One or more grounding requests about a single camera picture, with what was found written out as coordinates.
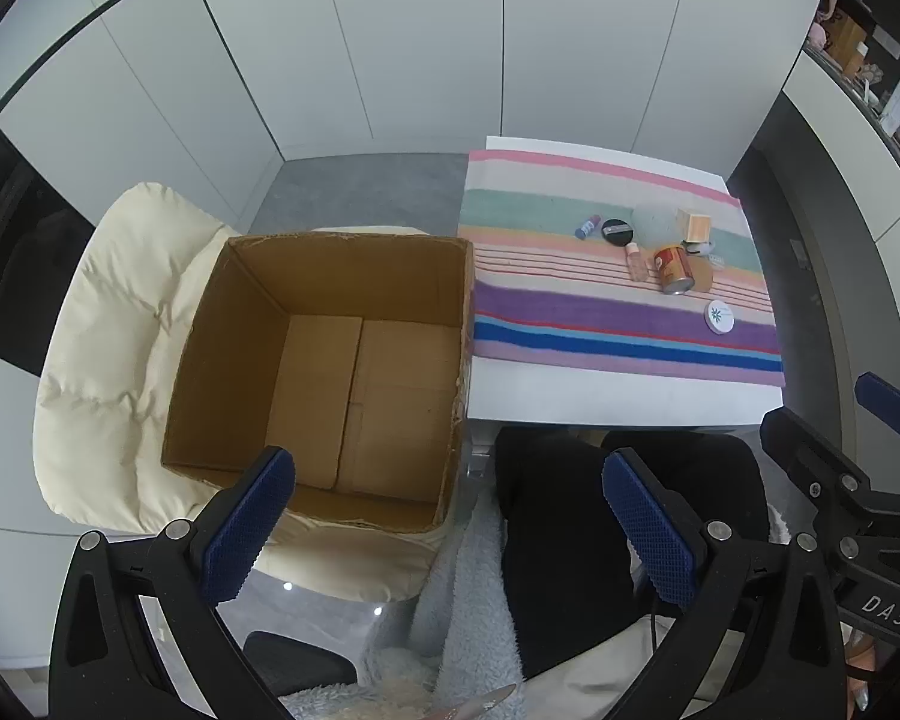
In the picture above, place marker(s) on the wall socket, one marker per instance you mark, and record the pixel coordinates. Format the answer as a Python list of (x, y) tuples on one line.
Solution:
[(797, 252)]

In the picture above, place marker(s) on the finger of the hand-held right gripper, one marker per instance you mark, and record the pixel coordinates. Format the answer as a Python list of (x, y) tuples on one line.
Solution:
[(889, 399), (802, 450)]

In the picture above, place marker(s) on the peach cardboard carton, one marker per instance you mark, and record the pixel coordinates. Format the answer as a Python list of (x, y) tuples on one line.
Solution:
[(696, 225)]

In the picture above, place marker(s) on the person's legs in black pants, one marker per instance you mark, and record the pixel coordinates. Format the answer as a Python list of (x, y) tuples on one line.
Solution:
[(570, 525)]

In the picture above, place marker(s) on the white grey small device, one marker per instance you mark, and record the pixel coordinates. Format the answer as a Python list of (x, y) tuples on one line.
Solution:
[(700, 247)]

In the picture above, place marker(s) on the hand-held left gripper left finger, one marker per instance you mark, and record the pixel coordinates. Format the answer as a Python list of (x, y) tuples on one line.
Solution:
[(247, 529)]

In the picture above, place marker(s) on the black round compact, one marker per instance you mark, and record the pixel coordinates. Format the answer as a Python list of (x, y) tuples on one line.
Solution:
[(616, 231)]

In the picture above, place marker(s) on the light fluffy robe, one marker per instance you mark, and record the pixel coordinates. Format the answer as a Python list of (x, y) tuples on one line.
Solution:
[(465, 600)]

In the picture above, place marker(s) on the striped multicolour cloth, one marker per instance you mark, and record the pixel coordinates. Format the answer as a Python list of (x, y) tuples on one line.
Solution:
[(570, 315)]

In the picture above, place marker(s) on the tan round pad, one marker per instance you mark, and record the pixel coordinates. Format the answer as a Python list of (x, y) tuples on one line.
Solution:
[(705, 279)]

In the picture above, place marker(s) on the brown cardboard box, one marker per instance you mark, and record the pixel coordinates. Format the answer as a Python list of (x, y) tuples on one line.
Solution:
[(390, 360)]

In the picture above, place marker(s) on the small pink bottle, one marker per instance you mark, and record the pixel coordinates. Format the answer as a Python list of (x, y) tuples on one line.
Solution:
[(636, 262)]

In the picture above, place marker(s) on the person's right hand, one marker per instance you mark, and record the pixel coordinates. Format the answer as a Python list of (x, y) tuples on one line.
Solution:
[(862, 671)]

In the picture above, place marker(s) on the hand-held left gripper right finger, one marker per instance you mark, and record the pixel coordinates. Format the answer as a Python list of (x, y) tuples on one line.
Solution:
[(649, 532)]

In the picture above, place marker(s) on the dark glossy panel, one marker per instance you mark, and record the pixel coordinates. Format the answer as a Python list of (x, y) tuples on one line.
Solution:
[(22, 240)]

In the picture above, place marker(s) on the translucent plastic lid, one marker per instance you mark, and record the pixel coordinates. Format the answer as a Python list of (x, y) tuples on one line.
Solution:
[(654, 221)]

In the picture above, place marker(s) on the small blue pink tube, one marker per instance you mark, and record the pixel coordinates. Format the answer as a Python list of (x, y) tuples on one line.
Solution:
[(586, 226)]

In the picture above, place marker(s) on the cream cushioned chair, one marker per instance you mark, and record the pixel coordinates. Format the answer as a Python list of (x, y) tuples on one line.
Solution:
[(112, 330)]

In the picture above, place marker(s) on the white round jar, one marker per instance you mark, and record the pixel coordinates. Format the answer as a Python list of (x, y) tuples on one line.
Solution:
[(720, 316)]

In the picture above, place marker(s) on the red gold can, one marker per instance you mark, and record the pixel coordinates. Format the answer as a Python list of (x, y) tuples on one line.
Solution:
[(673, 268)]

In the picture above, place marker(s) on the brown printed box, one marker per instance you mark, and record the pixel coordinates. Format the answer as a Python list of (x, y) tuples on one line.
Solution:
[(844, 41)]

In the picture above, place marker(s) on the white counter cabinet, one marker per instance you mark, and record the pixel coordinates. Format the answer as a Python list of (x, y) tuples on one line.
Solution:
[(847, 127)]

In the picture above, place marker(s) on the pink plush toy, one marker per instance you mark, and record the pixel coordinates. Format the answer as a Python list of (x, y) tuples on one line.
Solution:
[(817, 34)]

